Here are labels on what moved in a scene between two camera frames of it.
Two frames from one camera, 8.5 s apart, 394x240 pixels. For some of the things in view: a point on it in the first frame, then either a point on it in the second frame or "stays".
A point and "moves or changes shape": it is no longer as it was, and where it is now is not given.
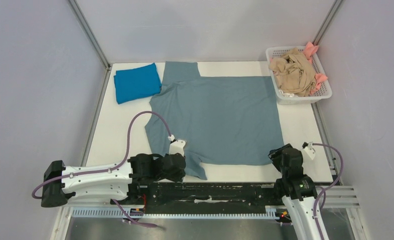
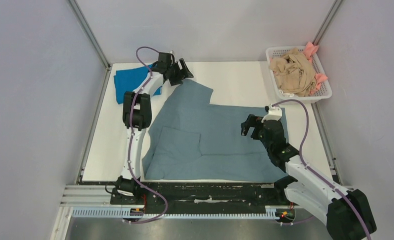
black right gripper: (276, 154) -> (255, 129)
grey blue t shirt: (217, 120) moves or changes shape
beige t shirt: (294, 73) stays
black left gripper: (178, 177) -> (183, 74)
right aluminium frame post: (329, 16) stays
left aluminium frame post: (88, 34) stays
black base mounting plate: (233, 194) stays
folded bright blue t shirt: (136, 83) stays
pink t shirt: (309, 50) stays
